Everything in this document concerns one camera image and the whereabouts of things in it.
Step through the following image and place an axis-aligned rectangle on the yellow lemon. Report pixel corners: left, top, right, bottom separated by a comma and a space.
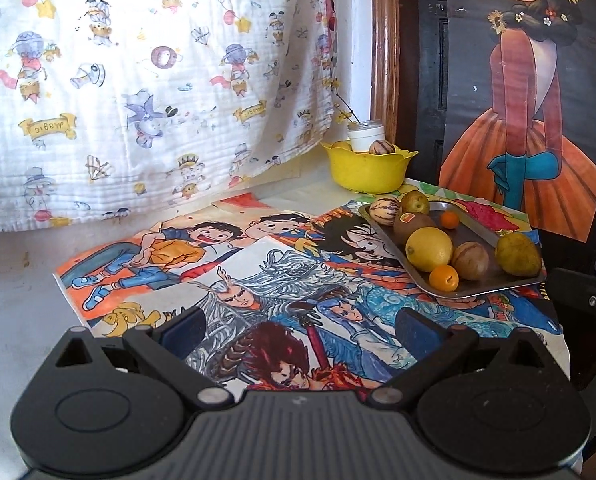
405, 227, 454, 273

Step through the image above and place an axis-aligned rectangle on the small orange kumquat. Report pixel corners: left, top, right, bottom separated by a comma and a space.
429, 265, 460, 292

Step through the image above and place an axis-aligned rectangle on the wooden door frame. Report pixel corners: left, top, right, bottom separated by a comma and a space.
370, 0, 419, 151

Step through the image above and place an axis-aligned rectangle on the green-yellow pear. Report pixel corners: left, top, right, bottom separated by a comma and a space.
494, 232, 542, 277

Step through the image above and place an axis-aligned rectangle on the yellow scalloped bowl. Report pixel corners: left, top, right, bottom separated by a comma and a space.
320, 141, 419, 194

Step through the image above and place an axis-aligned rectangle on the yellow flower twig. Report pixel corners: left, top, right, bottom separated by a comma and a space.
328, 80, 361, 123

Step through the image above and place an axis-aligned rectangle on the white printed blanket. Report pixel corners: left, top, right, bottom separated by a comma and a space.
0, 0, 349, 238

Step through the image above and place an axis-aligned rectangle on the small brown striped melon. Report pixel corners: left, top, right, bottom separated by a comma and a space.
451, 241, 490, 281

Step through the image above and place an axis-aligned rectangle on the speckled yellow pear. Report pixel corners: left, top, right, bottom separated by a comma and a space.
400, 191, 430, 216

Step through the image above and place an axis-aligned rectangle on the brown kiwi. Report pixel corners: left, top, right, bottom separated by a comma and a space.
394, 211, 437, 246

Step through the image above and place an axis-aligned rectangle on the metal tray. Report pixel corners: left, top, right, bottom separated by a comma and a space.
359, 200, 547, 299

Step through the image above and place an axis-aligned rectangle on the wall poster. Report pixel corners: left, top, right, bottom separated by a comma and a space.
438, 0, 596, 241

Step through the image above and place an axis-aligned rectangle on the white jar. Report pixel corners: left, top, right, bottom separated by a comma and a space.
348, 120, 386, 153

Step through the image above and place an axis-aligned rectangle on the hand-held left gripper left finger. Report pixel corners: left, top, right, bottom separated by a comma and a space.
48, 306, 233, 407

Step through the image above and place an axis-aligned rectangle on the black panel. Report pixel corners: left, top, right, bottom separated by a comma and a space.
418, 0, 451, 171

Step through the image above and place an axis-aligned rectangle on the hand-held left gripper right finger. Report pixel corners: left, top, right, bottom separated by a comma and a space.
368, 307, 548, 406

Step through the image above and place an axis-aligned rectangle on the purple striped pepino melon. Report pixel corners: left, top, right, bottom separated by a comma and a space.
369, 197, 401, 223

